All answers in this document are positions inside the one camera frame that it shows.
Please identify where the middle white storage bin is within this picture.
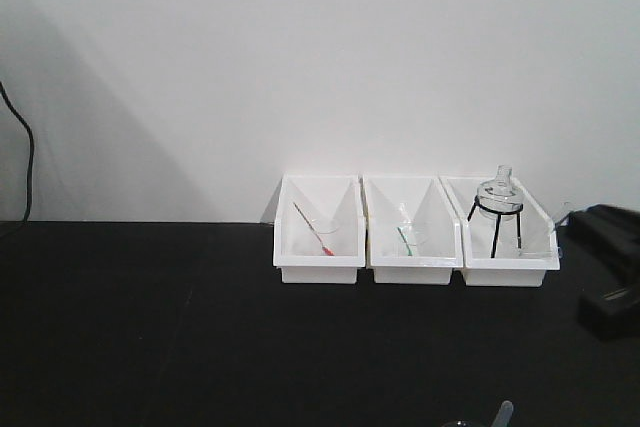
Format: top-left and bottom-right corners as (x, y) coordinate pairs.
(362, 175), (464, 285)

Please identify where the white storage bin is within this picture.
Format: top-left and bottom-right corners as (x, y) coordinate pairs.
(273, 174), (366, 285)
(362, 175), (464, 285)
(440, 176), (560, 287)

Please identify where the red tipped pipette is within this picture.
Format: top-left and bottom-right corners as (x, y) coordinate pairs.
(293, 202), (334, 256)

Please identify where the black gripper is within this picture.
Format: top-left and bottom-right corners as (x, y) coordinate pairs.
(568, 204), (639, 341)

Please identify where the black power cable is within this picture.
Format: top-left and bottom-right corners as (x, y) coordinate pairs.
(0, 80), (35, 241)

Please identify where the left white storage bin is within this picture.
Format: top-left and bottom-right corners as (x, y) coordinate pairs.
(273, 174), (366, 285)

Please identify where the right white storage bin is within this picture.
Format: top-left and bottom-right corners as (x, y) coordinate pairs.
(440, 176), (560, 287)

